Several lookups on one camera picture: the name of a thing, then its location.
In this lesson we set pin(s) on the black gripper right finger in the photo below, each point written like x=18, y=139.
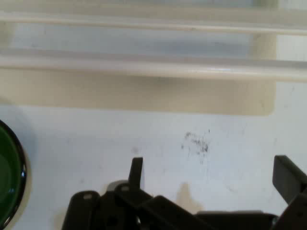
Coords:
x=291, y=182

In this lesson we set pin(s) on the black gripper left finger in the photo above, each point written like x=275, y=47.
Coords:
x=120, y=206

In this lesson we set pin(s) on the green bowl with dark rim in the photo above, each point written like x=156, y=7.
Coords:
x=9, y=172

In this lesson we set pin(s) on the clear plastic storage bin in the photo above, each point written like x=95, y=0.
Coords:
x=144, y=57

